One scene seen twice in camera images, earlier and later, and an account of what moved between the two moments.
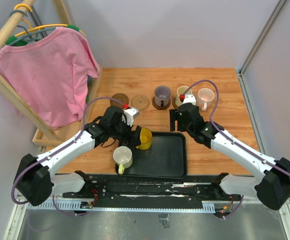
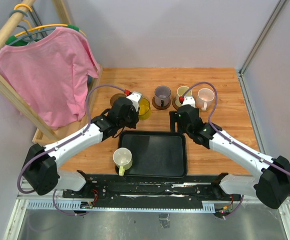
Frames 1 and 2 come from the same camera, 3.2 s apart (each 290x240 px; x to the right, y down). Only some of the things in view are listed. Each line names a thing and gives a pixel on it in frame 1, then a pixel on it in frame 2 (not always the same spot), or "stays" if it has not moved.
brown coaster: [120, 97] stays
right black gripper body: [174, 116] stays
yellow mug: [146, 139] to [145, 112]
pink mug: [205, 98] stays
